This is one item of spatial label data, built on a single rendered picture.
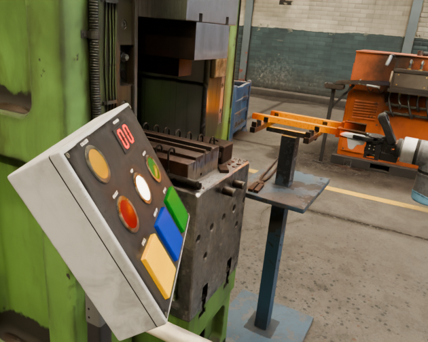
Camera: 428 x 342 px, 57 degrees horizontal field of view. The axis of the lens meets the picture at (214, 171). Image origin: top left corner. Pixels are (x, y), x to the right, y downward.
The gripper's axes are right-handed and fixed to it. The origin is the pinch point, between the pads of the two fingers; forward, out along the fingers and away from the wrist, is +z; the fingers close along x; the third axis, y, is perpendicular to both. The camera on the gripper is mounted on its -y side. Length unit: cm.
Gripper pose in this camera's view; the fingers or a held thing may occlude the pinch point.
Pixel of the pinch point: (344, 131)
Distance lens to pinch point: 156.5
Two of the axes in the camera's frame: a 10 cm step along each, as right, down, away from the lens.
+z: -8.6, -2.4, 4.5
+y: -0.8, 9.4, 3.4
